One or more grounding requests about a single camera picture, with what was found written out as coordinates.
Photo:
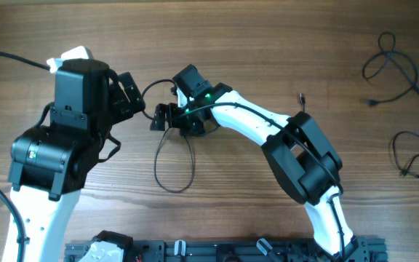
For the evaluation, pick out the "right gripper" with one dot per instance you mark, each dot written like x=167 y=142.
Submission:
x=173 y=110

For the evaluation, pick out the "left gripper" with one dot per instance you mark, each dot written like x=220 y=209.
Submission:
x=124 y=109

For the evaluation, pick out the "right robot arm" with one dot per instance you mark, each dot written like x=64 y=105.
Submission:
x=303 y=161

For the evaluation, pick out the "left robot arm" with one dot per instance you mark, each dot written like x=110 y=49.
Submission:
x=50 y=162

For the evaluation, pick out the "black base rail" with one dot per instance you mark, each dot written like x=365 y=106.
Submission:
x=158 y=250

